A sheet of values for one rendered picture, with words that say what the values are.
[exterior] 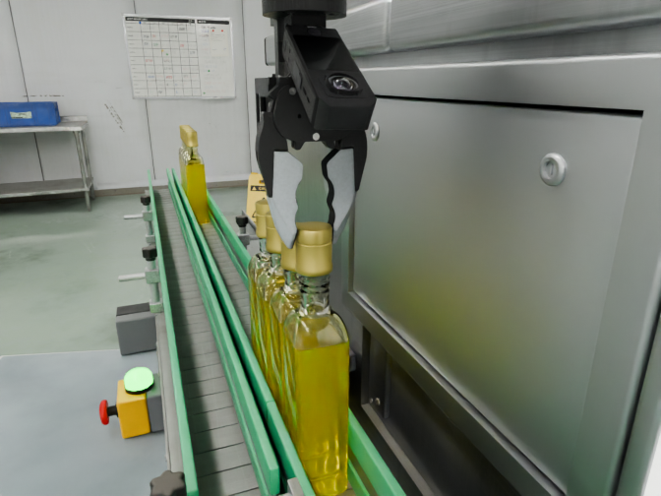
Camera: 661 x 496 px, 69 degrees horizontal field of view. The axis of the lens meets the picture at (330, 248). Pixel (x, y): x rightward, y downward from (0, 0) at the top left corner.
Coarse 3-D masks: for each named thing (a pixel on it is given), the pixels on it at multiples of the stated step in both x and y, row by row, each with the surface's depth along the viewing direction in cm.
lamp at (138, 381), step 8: (136, 368) 81; (144, 368) 81; (128, 376) 79; (136, 376) 78; (144, 376) 79; (128, 384) 78; (136, 384) 78; (144, 384) 78; (152, 384) 80; (128, 392) 78; (136, 392) 78; (144, 392) 79
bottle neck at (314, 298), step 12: (300, 276) 46; (324, 276) 45; (300, 288) 46; (312, 288) 45; (324, 288) 46; (300, 300) 47; (312, 300) 46; (324, 300) 46; (312, 312) 46; (324, 312) 46
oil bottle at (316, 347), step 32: (288, 320) 48; (320, 320) 46; (288, 352) 48; (320, 352) 46; (288, 384) 50; (320, 384) 47; (288, 416) 52; (320, 416) 48; (320, 448) 50; (320, 480) 51
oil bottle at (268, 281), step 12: (264, 276) 57; (276, 276) 56; (264, 288) 56; (264, 300) 56; (264, 312) 57; (264, 324) 57; (264, 336) 58; (264, 348) 59; (264, 360) 60; (264, 372) 61
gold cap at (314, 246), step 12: (300, 228) 44; (312, 228) 44; (324, 228) 44; (300, 240) 44; (312, 240) 44; (324, 240) 44; (300, 252) 44; (312, 252) 44; (324, 252) 44; (300, 264) 45; (312, 264) 44; (324, 264) 45; (312, 276) 45
